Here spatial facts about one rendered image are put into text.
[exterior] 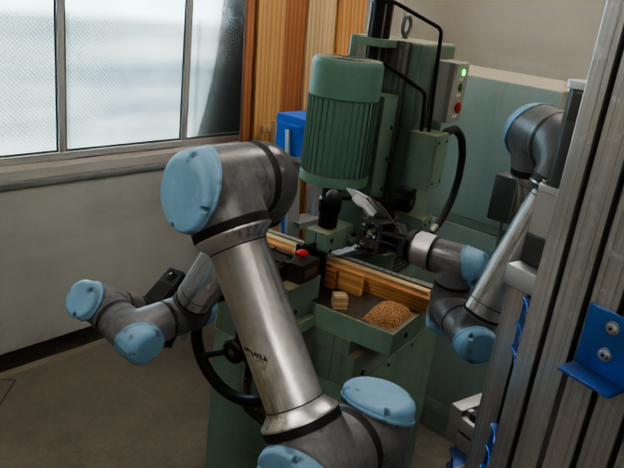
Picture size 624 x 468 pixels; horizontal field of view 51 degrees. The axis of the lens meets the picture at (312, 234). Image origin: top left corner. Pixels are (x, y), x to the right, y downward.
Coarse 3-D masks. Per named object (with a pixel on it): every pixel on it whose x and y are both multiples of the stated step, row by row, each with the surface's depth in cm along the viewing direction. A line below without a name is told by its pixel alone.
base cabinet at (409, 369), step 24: (216, 336) 180; (432, 336) 202; (216, 360) 182; (408, 360) 189; (240, 384) 179; (336, 384) 160; (408, 384) 196; (216, 408) 187; (240, 408) 181; (216, 432) 189; (240, 432) 183; (216, 456) 191; (240, 456) 185; (408, 456) 218
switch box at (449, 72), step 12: (444, 60) 172; (456, 60) 178; (444, 72) 172; (456, 72) 171; (432, 84) 175; (444, 84) 173; (456, 84) 173; (444, 96) 173; (444, 108) 174; (432, 120) 177; (444, 120) 175; (456, 120) 181
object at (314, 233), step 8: (344, 224) 175; (352, 224) 176; (312, 232) 168; (320, 232) 167; (328, 232) 167; (336, 232) 169; (344, 232) 173; (352, 232) 177; (312, 240) 169; (320, 240) 167; (328, 240) 166; (336, 240) 170; (344, 240) 174; (320, 248) 168; (328, 248) 168; (336, 248) 172; (328, 256) 169
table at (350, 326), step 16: (320, 288) 167; (336, 288) 168; (320, 304) 158; (352, 304) 160; (368, 304) 161; (304, 320) 155; (320, 320) 158; (336, 320) 156; (352, 320) 153; (416, 320) 158; (352, 336) 154; (368, 336) 152; (384, 336) 149; (400, 336) 152; (384, 352) 150
